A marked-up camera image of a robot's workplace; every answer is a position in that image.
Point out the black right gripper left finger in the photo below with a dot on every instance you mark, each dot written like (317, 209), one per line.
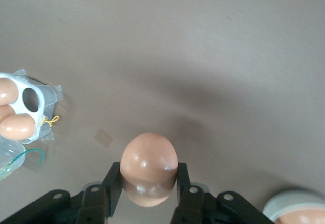
(94, 203)

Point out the brown tape patch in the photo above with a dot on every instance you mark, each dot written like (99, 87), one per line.
(104, 137)

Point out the clear plastic egg box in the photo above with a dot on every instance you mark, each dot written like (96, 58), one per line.
(47, 97)

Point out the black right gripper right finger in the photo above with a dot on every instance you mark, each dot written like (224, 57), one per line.
(188, 206)

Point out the white round bowl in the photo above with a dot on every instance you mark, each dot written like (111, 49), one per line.
(279, 201)

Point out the clear tape piece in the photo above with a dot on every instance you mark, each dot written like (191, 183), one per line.
(58, 92)
(48, 135)
(20, 72)

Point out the brown egg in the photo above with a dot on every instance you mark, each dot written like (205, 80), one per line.
(5, 112)
(7, 92)
(304, 217)
(17, 128)
(148, 163)

